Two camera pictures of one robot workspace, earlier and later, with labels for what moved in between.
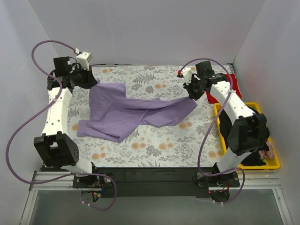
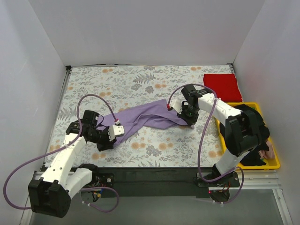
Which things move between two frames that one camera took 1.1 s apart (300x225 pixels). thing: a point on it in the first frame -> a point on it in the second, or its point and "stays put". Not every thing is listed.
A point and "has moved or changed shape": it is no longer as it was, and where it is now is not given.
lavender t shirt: [114, 116] has moved or changed shape
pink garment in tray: [267, 154] stays put
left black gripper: [86, 78] -> [106, 142]
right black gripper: [191, 88] -> [185, 119]
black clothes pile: [253, 158] stays put
